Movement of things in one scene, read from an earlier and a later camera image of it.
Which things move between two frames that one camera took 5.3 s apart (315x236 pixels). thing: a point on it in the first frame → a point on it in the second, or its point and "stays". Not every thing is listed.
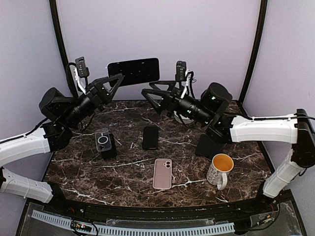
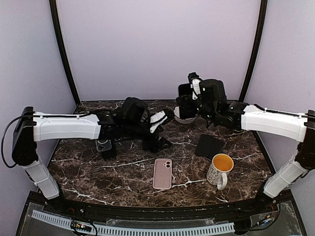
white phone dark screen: (136, 72) → (184, 89)
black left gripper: (99, 94) → (157, 147)
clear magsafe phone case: (103, 140) stays
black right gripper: (170, 100) → (184, 105)
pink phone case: (162, 173) stays
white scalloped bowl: (182, 119) stays
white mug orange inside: (217, 173) stays
